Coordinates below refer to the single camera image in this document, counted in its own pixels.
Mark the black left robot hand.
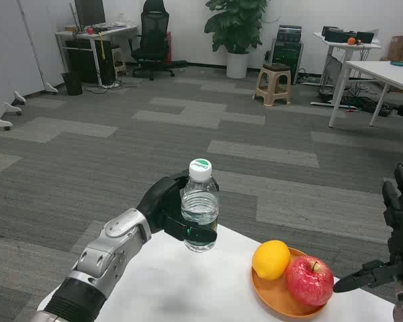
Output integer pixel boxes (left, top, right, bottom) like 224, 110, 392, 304
135, 169, 219, 242

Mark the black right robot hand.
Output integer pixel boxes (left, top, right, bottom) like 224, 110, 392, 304
332, 162, 403, 294

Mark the clear water bottle white cap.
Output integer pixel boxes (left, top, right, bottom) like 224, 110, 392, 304
180, 158, 220, 253

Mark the red apple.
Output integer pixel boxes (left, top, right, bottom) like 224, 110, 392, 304
285, 256, 335, 307

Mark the yellow lemon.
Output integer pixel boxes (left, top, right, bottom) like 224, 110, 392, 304
251, 239, 292, 281

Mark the white office table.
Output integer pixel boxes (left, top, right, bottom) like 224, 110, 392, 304
328, 60, 403, 129

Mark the black waste bin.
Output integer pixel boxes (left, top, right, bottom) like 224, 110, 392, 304
60, 70, 84, 97

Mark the orange plate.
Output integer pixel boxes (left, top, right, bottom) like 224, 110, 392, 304
251, 247, 329, 319

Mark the black office chair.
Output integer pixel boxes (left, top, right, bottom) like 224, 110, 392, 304
130, 0, 188, 81

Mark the white desk with monitor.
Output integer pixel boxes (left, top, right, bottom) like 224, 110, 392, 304
54, 23, 138, 87

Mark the beige plastic stool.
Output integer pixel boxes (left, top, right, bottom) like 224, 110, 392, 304
253, 62, 293, 107

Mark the white desk with black boxes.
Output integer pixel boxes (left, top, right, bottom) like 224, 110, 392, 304
314, 25, 383, 98

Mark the green potted plant white pot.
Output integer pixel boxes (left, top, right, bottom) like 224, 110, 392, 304
204, 0, 273, 79

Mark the black green equipment rack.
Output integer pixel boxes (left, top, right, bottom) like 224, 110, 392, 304
270, 24, 304, 85

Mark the black computer monitor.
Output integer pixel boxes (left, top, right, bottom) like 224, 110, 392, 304
74, 0, 107, 28

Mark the white partition panel with feet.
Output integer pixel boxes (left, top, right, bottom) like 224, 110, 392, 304
0, 0, 59, 131

